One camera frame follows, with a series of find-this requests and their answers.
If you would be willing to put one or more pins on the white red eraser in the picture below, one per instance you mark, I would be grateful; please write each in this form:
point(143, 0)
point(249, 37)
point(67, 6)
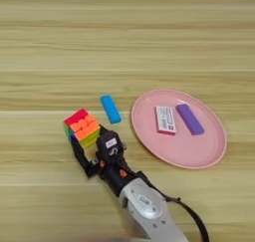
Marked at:
point(165, 120)

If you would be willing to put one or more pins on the multicoloured puzzle cube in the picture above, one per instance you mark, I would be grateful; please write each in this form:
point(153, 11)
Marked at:
point(81, 126)

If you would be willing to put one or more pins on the blue rectangular block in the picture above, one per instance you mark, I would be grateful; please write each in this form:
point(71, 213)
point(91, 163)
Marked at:
point(110, 108)

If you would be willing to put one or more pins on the pink round plate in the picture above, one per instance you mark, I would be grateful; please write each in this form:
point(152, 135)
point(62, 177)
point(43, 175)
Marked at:
point(186, 143)

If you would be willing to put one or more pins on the purple rectangular block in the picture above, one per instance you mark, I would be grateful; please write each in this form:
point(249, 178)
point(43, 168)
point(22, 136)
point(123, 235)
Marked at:
point(190, 119)

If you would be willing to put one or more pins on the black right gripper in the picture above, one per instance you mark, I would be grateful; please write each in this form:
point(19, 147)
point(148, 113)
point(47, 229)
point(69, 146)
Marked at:
point(114, 173)

